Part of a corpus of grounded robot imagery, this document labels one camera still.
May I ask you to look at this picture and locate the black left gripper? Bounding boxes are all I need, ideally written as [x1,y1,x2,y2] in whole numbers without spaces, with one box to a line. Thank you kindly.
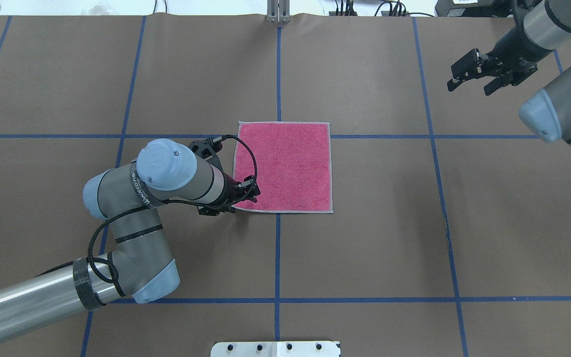
[197,171,261,217]

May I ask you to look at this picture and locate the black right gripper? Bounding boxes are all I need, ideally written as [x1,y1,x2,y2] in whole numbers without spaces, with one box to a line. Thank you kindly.
[447,42,539,96]

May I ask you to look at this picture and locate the pink and grey towel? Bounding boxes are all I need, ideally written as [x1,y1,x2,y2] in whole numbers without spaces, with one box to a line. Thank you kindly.
[233,121,333,213]

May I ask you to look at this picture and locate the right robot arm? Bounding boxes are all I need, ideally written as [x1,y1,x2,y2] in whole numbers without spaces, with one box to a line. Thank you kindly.
[447,0,571,147]

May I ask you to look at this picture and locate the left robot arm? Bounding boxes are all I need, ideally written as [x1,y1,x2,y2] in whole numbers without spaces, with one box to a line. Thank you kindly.
[0,135,260,343]

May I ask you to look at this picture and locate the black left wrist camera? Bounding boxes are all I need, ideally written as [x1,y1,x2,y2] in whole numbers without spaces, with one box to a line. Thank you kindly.
[188,136,224,171]

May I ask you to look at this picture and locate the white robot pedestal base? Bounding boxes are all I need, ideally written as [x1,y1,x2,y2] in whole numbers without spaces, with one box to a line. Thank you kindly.
[210,341,342,357]

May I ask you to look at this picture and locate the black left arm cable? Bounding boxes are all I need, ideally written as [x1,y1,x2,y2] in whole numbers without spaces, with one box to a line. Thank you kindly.
[87,134,259,284]

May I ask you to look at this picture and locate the top camera mount bracket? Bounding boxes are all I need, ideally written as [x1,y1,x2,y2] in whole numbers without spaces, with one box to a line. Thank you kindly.
[266,0,291,24]

